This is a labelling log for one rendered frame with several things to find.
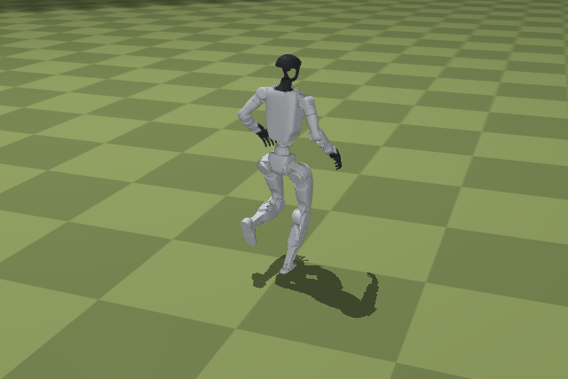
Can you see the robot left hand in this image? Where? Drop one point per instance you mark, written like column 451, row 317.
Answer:
column 263, row 134

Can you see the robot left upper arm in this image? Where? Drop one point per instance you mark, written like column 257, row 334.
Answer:
column 257, row 100

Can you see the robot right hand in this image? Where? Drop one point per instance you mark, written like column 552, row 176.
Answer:
column 337, row 158

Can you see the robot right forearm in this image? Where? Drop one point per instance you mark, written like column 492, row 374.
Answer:
column 325, row 144

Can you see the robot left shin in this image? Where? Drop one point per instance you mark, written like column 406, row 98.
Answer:
column 265, row 213

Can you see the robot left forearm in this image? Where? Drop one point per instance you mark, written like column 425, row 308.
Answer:
column 252, row 125

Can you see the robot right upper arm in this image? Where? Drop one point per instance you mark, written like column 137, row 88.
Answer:
column 308, row 104

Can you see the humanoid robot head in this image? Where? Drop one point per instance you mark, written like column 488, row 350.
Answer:
column 287, row 62

